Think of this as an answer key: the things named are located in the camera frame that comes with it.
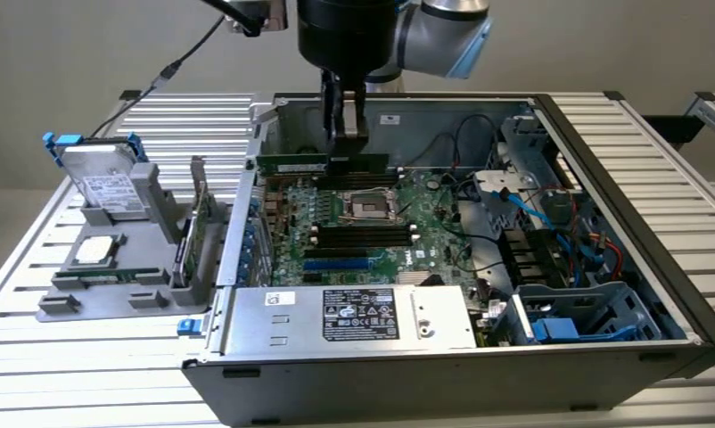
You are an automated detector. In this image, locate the silver chipset heatsink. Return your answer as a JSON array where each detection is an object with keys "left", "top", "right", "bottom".
[{"left": 395, "top": 271, "right": 448, "bottom": 289}]

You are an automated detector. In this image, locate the grey parts rack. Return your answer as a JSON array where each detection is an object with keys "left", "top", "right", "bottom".
[{"left": 35, "top": 161, "right": 235, "bottom": 325}]

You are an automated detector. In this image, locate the green RAM stick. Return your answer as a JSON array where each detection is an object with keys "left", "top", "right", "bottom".
[
  {"left": 255, "top": 152, "right": 391, "bottom": 177},
  {"left": 55, "top": 266, "right": 163, "bottom": 287}
]

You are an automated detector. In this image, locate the black wire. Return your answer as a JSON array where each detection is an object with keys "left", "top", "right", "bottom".
[{"left": 407, "top": 114, "right": 511, "bottom": 173}]

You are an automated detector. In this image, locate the hard disk with blue bracket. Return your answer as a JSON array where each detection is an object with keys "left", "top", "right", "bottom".
[{"left": 43, "top": 131, "right": 151, "bottom": 220}]

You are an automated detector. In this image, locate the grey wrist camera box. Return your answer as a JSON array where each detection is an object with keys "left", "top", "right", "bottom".
[{"left": 226, "top": 0, "right": 292, "bottom": 36}]

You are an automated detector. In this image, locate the silver power supply unit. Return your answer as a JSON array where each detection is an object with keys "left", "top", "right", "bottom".
[{"left": 220, "top": 284, "right": 479, "bottom": 354}]

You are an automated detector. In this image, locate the silver CPU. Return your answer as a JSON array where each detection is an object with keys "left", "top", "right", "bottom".
[{"left": 72, "top": 235, "right": 126, "bottom": 265}]

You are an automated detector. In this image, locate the blue disk tray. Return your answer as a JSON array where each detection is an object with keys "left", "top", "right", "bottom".
[{"left": 526, "top": 316, "right": 638, "bottom": 345}]

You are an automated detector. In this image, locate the blue SATA wire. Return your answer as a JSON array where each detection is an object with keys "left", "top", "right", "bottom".
[{"left": 494, "top": 186, "right": 594, "bottom": 289}]

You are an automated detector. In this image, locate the open black PC case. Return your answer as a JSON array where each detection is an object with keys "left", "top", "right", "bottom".
[{"left": 182, "top": 92, "right": 715, "bottom": 428}]

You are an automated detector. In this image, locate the CPU socket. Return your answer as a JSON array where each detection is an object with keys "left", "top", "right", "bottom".
[{"left": 331, "top": 189, "right": 402, "bottom": 224}]

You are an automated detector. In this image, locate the grey disk bay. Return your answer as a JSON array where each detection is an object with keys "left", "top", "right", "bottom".
[{"left": 511, "top": 280, "right": 687, "bottom": 348}]

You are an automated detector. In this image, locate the green motherboard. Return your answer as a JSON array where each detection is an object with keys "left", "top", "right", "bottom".
[{"left": 260, "top": 167, "right": 490, "bottom": 305}]

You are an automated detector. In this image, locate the grey metal drive cage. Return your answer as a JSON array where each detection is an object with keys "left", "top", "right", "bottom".
[{"left": 470, "top": 114, "right": 574, "bottom": 235}]

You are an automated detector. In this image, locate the blue expansion slot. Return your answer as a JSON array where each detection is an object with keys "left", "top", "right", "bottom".
[{"left": 303, "top": 258, "right": 375, "bottom": 272}]

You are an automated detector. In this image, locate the black RAM slot bank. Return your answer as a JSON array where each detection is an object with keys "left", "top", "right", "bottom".
[
  {"left": 307, "top": 222, "right": 423, "bottom": 250},
  {"left": 314, "top": 172, "right": 402, "bottom": 192}
]

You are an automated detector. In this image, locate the black expansion slot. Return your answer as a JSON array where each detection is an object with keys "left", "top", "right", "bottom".
[{"left": 303, "top": 247, "right": 375, "bottom": 260}]

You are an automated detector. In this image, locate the black camera cable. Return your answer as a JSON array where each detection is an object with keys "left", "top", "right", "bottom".
[{"left": 91, "top": 0, "right": 263, "bottom": 139}]

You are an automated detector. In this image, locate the red wire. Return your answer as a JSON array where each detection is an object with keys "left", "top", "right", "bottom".
[{"left": 591, "top": 231, "right": 630, "bottom": 280}]

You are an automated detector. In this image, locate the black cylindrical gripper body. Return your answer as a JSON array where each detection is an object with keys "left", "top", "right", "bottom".
[{"left": 296, "top": 0, "right": 403, "bottom": 84}]

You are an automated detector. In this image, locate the green graphics card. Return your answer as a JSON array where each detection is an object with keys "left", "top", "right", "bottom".
[{"left": 171, "top": 154, "right": 216, "bottom": 287}]

